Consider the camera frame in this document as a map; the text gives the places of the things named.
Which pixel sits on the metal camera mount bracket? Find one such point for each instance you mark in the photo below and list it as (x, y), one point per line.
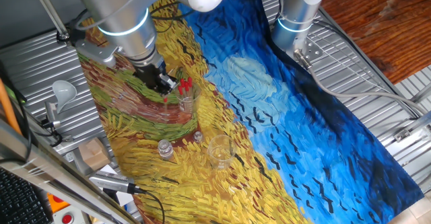
(51, 116)

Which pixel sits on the small clear glass bottle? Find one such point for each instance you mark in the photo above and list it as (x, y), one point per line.
(165, 149)

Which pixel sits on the black computer keyboard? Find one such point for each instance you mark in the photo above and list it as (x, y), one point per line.
(20, 200)

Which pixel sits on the grey box red button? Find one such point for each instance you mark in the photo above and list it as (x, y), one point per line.
(67, 218)

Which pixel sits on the empty clear glass beaker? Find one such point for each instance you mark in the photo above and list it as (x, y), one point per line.
(221, 153)

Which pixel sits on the glass beaker holding droppers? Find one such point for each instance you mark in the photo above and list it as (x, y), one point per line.
(188, 104)

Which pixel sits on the large cardboard box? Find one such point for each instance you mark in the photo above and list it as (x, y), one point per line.
(96, 160)

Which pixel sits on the clear glass bottle stopper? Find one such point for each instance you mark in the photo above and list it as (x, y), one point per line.
(198, 136)

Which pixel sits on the aluminium frame beam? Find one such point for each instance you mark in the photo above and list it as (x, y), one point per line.
(50, 170)

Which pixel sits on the white plastic funnel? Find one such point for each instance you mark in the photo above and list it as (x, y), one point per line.
(64, 93)

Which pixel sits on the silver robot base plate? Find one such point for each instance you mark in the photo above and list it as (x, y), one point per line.
(314, 50)

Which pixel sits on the orange box red button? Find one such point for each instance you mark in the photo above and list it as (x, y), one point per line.
(57, 202)

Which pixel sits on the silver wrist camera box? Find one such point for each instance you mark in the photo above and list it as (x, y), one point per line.
(97, 52)

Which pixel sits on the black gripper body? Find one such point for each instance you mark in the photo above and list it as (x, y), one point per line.
(153, 76)

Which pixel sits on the metal stand rod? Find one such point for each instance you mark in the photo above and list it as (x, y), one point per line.
(47, 5)

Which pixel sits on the Van Gogh print tablecloth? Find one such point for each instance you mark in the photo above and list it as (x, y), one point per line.
(303, 116)

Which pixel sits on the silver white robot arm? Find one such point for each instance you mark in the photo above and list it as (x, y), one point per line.
(121, 12)

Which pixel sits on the metal corner bracket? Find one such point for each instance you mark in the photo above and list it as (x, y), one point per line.
(402, 135)

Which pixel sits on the orange tube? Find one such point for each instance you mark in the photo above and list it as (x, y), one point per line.
(6, 106)

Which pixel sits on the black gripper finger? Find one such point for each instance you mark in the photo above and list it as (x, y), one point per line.
(167, 90)
(156, 87)

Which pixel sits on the small cardboard box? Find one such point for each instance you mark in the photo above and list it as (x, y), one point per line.
(91, 145)

